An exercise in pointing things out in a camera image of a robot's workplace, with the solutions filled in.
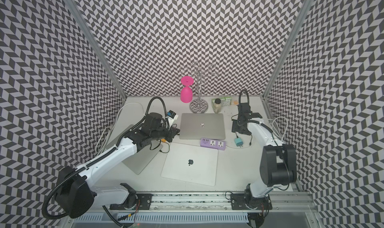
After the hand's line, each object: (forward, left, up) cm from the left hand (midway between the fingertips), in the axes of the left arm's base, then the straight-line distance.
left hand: (178, 132), depth 80 cm
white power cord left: (+14, +49, -17) cm, 54 cm away
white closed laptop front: (-11, -7, -16) cm, 20 cm away
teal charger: (+1, -36, -15) cm, 39 cm away
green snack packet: (+32, -30, -10) cm, 45 cm away
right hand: (+5, -35, -8) cm, 37 cm away
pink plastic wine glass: (+23, -3, +7) cm, 24 cm away
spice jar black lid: (+26, -24, -8) cm, 36 cm away
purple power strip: (0, -20, -15) cm, 24 cm away
